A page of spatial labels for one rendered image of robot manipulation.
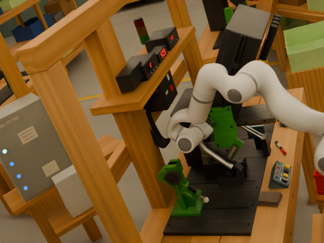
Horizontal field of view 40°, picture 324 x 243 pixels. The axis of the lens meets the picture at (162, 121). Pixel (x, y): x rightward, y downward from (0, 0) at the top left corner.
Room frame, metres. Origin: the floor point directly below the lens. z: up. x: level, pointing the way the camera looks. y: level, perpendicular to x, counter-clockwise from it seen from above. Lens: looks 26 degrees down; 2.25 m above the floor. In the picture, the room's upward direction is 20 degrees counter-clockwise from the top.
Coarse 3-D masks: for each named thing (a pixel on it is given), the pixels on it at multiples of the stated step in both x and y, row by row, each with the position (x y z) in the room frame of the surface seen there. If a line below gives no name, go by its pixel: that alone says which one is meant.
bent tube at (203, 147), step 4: (208, 120) 1.92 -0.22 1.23; (212, 120) 1.94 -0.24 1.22; (212, 124) 1.90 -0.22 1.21; (200, 144) 1.92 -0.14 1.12; (200, 148) 1.93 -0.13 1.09; (204, 148) 1.91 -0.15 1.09; (208, 148) 1.91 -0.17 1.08; (204, 152) 1.91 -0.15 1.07; (208, 152) 1.90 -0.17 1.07; (212, 152) 1.89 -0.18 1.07; (212, 156) 1.88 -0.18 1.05; (216, 156) 1.88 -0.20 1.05; (220, 156) 1.88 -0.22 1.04; (216, 160) 1.87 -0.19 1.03; (220, 160) 1.86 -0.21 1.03; (224, 160) 1.86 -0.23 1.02; (224, 164) 1.85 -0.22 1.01; (228, 164) 1.84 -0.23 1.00; (232, 164) 1.84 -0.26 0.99; (228, 168) 1.84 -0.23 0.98
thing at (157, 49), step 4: (156, 48) 2.16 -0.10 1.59; (160, 48) 2.14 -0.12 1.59; (164, 48) 2.15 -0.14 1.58; (152, 52) 2.12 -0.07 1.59; (156, 52) 2.10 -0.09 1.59; (160, 52) 2.09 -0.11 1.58; (164, 52) 2.14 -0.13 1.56; (156, 56) 2.07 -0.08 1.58; (160, 56) 2.08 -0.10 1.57; (164, 56) 2.12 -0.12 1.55; (160, 60) 2.07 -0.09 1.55
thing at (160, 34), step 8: (160, 32) 2.32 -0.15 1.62; (168, 32) 2.27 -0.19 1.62; (176, 32) 2.32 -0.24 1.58; (152, 40) 2.23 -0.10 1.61; (160, 40) 2.21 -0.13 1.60; (168, 40) 2.20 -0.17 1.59; (176, 40) 2.29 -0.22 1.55; (152, 48) 2.24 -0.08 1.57; (168, 48) 2.20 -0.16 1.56; (136, 56) 2.06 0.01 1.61; (144, 56) 2.02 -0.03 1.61; (152, 56) 2.00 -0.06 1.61; (144, 64) 1.91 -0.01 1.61; (152, 64) 1.98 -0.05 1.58; (144, 72) 1.90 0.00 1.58; (152, 72) 1.94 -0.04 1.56; (144, 80) 1.91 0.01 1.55
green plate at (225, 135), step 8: (216, 112) 1.94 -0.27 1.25; (224, 112) 1.92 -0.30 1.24; (216, 120) 1.93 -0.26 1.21; (224, 120) 1.91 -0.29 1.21; (232, 120) 1.89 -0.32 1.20; (216, 128) 1.93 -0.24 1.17; (224, 128) 1.91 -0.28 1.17; (232, 128) 1.89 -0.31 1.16; (216, 136) 1.92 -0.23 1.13; (224, 136) 1.90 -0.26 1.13; (232, 136) 1.88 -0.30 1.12; (216, 144) 1.91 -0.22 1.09; (224, 144) 1.90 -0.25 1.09
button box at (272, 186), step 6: (276, 162) 1.78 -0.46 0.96; (276, 168) 1.74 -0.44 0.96; (282, 168) 1.75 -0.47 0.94; (270, 174) 1.77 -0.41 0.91; (276, 174) 1.70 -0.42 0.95; (282, 174) 1.71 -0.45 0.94; (288, 174) 1.72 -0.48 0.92; (270, 180) 1.70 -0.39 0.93; (276, 180) 1.67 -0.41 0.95; (282, 180) 1.67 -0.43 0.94; (288, 180) 1.67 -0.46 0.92; (270, 186) 1.68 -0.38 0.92; (276, 186) 1.67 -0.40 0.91; (282, 186) 1.65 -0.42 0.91; (288, 186) 1.64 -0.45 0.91
